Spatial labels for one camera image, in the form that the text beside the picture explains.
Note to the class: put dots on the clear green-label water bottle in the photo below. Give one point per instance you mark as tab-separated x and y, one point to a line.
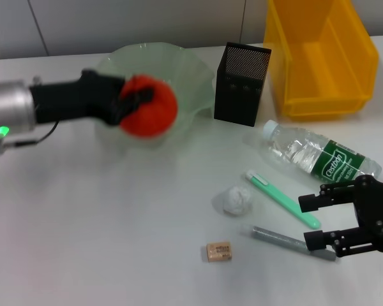
306	153

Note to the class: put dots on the red-orange fruit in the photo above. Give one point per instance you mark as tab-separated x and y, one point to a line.
159	114

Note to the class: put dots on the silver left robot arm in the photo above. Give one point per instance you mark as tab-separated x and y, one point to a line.
6	105

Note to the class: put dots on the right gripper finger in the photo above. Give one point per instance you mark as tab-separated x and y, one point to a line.
308	204
314	240

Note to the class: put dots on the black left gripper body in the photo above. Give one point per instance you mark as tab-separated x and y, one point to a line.
70	99

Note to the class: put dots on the yellow plastic bin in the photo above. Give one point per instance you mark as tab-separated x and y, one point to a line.
325	63

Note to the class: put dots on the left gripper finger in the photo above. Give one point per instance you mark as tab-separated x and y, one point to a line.
123	116
142	95

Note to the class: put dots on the green glass fruit plate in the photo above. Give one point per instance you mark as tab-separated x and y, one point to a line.
191	79

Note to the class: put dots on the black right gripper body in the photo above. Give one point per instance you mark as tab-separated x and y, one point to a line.
376	207

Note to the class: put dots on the grey glitter marker pen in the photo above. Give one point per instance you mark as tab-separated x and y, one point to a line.
274	237

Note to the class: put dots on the white paper ball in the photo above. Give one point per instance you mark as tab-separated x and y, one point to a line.
237	202

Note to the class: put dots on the black mesh pen holder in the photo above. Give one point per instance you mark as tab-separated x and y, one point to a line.
237	95

